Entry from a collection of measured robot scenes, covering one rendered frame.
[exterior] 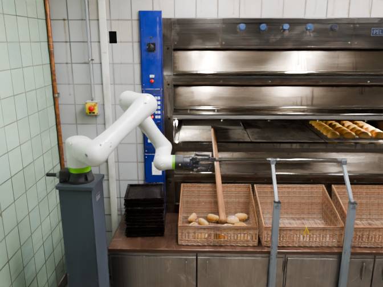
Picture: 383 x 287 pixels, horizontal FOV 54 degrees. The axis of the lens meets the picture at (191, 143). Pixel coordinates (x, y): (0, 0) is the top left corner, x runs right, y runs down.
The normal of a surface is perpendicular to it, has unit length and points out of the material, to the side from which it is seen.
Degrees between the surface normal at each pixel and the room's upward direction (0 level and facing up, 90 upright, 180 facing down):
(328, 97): 70
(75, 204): 90
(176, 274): 90
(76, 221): 90
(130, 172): 90
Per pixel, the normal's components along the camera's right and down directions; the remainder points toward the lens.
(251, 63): -0.02, -0.08
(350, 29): -0.02, 0.27
